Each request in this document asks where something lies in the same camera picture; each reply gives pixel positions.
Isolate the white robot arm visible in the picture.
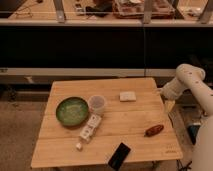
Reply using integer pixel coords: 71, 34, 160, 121
161, 64, 213, 171

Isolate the clear plastic cup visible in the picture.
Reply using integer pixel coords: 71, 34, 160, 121
88, 95, 106, 116

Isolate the white sponge block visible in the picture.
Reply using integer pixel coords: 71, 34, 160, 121
120, 92, 136, 102

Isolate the wooden table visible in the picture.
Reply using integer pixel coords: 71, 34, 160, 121
31, 78, 183, 168

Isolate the green bowl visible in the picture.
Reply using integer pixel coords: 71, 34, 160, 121
56, 97, 89, 126

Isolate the black smartphone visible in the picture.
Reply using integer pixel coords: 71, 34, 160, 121
108, 143, 131, 171

